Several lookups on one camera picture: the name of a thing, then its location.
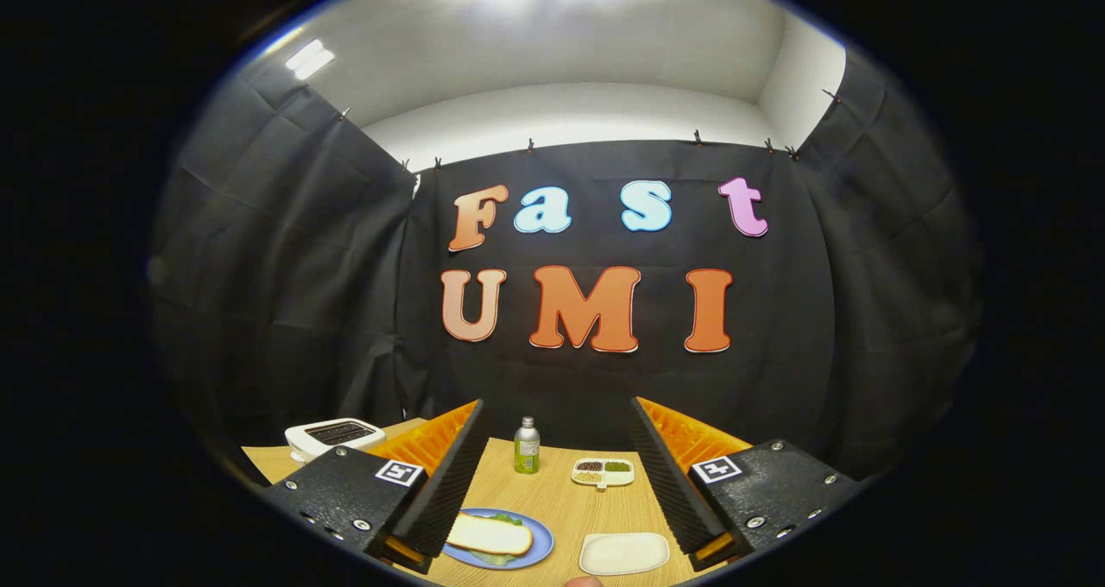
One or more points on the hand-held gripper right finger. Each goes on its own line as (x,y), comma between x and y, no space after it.
(669,483)

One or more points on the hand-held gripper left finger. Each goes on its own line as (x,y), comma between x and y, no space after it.
(449,492)

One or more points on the toasted bread slice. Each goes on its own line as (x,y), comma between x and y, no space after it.
(488,535)

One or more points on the green lettuce leaf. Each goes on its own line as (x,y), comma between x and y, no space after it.
(509,518)

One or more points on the white divided dish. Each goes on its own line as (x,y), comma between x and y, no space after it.
(617,479)

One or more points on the pile of yellow beans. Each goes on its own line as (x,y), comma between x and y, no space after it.
(587,477)

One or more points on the white square plate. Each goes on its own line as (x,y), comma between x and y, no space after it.
(621,554)

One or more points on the metal bottle with green label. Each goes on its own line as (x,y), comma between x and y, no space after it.
(527,453)

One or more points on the blue round plate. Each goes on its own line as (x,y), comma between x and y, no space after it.
(539,539)

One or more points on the white toaster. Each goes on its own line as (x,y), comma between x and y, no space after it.
(302,449)

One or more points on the black backdrop cloth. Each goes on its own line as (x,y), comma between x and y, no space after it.
(820,311)

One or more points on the small ceiling light panel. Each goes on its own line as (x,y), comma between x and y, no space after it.
(309,59)

